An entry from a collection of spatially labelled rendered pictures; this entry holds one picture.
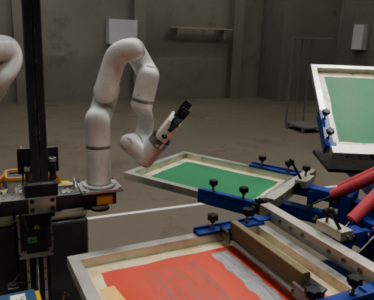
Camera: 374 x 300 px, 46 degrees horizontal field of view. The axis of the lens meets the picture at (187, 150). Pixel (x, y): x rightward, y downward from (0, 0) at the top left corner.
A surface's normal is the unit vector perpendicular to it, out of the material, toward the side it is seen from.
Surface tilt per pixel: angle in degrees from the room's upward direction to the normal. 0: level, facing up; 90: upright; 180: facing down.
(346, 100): 32
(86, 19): 90
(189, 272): 0
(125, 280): 0
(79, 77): 90
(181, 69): 90
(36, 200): 90
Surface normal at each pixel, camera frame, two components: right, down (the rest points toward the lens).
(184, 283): 0.04, -0.97
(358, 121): 0.00, -0.69
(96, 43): 0.40, 0.25
